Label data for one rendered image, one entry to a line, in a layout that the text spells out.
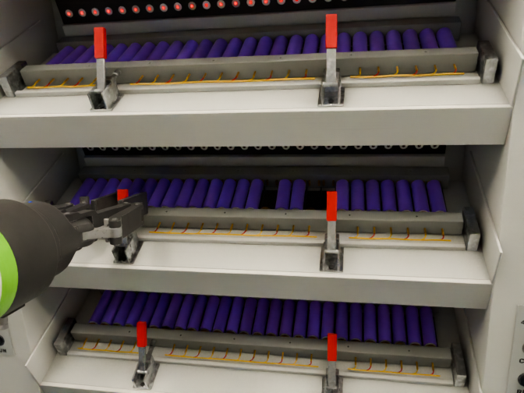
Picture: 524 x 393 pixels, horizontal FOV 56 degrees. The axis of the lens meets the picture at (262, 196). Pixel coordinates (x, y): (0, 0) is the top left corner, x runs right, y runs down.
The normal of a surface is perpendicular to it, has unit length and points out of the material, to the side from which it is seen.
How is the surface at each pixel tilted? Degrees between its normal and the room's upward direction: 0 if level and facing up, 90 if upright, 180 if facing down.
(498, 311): 90
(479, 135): 111
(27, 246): 71
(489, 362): 90
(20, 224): 49
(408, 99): 21
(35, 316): 90
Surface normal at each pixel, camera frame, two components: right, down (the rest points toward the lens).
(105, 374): -0.11, -0.77
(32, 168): 0.98, 0.01
